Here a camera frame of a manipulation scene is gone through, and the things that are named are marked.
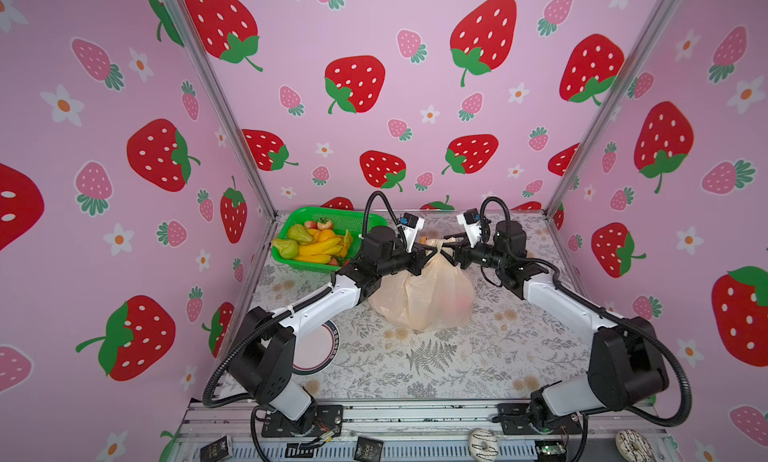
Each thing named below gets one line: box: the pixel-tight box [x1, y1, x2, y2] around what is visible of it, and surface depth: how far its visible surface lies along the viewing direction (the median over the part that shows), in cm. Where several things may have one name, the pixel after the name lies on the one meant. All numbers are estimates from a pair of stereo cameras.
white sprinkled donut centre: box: [468, 428, 499, 462], surface depth 70 cm
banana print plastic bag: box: [368, 237, 476, 331], surface depth 82 cm
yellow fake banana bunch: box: [294, 237, 348, 264], surface depth 102 cm
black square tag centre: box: [354, 436, 384, 462], surface depth 70 cm
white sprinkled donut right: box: [615, 429, 653, 462], surface depth 70 cm
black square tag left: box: [200, 435, 233, 462], surface depth 70 cm
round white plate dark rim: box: [292, 320, 341, 376], surface depth 86 cm
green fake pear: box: [288, 224, 314, 245], surface depth 106 cm
